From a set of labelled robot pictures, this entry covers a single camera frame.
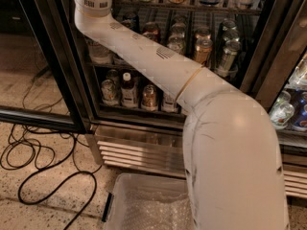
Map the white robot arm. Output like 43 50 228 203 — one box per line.
74 0 290 230

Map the gold can bottom shelf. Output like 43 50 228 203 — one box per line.
141 84 158 111

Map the silver can bottom left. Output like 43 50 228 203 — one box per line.
101 80 119 105

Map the red coca-cola can middle shelf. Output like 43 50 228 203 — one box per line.
143 32 158 42

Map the orange gold soda can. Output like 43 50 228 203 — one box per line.
193 38 213 65

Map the open fridge glass door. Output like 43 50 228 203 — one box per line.
0 0 88 133

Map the stainless steel fridge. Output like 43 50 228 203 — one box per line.
64 0 306 197

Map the blue can right compartment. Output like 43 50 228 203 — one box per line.
291 92 307 131

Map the brown tea bottle right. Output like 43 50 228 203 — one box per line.
161 93 177 113

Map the brown tea bottle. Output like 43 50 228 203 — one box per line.
161 93 177 113
121 72 138 108

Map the brown tea bottle left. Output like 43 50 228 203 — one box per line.
121 72 138 108

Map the clear water bottle front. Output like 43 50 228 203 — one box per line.
85 38 112 64

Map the clear plastic bin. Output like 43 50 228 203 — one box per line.
102 173 194 230

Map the bubble wrap sheet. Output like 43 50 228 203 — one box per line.
119 190 193 230

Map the black floor cable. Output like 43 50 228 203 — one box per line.
0 70 103 230

